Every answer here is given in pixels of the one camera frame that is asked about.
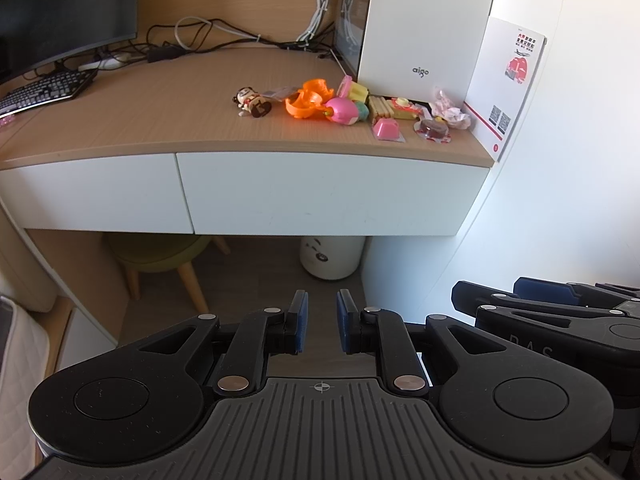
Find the white computer case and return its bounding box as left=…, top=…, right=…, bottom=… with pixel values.
left=335, top=0, right=502, bottom=106

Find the orange plastic toy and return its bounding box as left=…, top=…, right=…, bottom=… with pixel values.
left=284, top=78, right=335, bottom=120

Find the white cable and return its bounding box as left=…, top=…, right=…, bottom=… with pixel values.
left=174, top=15, right=262, bottom=52

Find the black power adapter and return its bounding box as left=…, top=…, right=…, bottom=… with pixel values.
left=146, top=45, right=182, bottom=64

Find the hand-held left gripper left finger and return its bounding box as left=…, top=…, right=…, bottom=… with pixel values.
left=135, top=289, right=310, bottom=396

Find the pink round toy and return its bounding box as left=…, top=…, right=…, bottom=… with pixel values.
left=322, top=98, right=371, bottom=126

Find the narrow white drawer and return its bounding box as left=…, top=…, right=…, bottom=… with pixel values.
left=0, top=152, right=195, bottom=235

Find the black keyboard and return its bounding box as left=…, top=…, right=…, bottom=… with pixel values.
left=0, top=69, right=99, bottom=120

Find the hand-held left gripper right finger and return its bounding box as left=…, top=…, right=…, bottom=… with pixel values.
left=336, top=288, right=505, bottom=396

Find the black computer monitor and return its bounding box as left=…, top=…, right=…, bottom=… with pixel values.
left=0, top=0, right=140, bottom=86

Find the white round bin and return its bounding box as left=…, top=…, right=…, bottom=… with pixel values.
left=300, top=235, right=367, bottom=281

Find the black cable bundle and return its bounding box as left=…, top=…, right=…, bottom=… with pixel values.
left=25, top=17, right=347, bottom=79

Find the white quilted mattress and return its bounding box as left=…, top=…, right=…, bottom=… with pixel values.
left=0, top=295, right=52, bottom=480

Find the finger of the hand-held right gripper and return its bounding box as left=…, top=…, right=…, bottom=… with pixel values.
left=513, top=276, right=640, bottom=309
left=451, top=281, right=624, bottom=317

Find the brown white figurine toy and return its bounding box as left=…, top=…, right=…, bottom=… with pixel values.
left=232, top=86, right=274, bottom=120

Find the green stool with wooden legs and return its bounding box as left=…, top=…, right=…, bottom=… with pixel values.
left=104, top=233, right=232, bottom=314

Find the clear snack packet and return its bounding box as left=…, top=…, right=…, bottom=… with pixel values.
left=263, top=85, right=300, bottom=102

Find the white card with red stripe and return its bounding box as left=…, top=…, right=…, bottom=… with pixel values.
left=464, top=16, right=549, bottom=163

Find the grey cable bundle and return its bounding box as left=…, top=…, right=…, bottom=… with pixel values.
left=294, top=0, right=334, bottom=46

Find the clear wrapper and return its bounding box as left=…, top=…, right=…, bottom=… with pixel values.
left=430, top=87, right=474, bottom=129

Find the small cake toy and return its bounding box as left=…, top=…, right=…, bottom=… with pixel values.
left=390, top=95, right=426, bottom=121

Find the cream wafer toy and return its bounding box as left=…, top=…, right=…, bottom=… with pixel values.
left=367, top=94, right=401, bottom=124

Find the round chocolate snack packet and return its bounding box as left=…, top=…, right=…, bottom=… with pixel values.
left=413, top=116, right=454, bottom=144

